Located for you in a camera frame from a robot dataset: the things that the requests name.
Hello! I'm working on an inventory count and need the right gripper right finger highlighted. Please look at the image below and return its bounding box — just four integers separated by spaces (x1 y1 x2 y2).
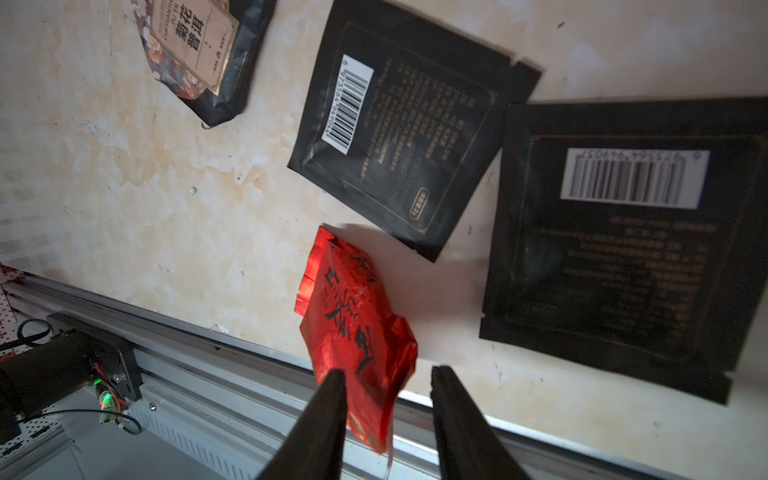
431 365 528 479

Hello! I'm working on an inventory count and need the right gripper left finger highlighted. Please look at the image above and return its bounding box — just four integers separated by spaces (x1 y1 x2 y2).
258 369 348 479

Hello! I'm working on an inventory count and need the red tea bag bottom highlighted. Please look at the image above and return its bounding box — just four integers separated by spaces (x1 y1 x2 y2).
294 227 418 454

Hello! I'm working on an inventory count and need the floral black tea bag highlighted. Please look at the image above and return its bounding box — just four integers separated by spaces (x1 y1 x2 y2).
131 0 277 127

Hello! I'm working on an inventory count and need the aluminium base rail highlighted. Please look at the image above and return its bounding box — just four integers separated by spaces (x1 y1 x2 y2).
5 276 686 479

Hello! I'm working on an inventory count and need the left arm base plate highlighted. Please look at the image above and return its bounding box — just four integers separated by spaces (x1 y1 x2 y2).
1 312 143 443

